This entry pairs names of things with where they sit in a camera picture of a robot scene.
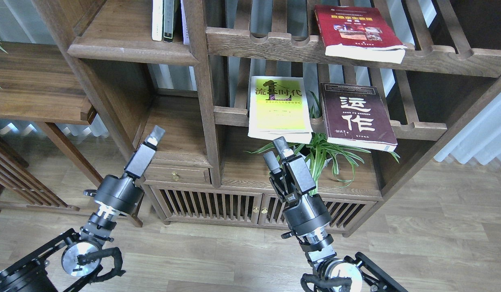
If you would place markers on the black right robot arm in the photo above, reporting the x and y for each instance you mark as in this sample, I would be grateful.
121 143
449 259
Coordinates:
332 274

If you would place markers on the dark maroon cover book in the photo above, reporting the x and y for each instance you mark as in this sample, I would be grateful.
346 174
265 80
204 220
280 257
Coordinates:
355 116

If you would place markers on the dark wooden bookshelf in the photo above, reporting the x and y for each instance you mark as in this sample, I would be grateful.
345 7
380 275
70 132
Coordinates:
198 93

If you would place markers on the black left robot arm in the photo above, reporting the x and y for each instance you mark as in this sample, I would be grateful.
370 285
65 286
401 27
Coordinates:
83 254

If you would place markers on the wooden slatted rack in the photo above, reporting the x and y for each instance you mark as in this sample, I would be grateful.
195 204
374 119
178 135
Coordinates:
15 177

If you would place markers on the white book behind post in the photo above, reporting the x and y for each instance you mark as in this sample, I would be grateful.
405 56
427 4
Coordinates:
185 33

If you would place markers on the dark green upright book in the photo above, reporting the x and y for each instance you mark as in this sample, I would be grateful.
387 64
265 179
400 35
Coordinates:
170 8

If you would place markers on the green spider plant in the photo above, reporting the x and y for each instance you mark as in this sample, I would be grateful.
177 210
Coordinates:
317 149

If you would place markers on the wooden side table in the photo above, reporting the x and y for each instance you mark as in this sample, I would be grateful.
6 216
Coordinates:
37 84

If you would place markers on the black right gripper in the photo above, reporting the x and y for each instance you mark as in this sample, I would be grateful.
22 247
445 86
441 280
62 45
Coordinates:
306 214

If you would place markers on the white upright book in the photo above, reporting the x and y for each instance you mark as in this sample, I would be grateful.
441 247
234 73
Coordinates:
157 20

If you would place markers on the red cover book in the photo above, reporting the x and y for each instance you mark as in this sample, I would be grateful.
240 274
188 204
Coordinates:
359 33

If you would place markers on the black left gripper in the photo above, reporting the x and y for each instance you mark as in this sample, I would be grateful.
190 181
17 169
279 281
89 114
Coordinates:
121 195

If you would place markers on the yellow green cover book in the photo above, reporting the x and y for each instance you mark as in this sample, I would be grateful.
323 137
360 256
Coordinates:
278 107

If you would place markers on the white curtain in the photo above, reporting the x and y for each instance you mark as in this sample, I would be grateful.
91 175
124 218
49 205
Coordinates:
479 140

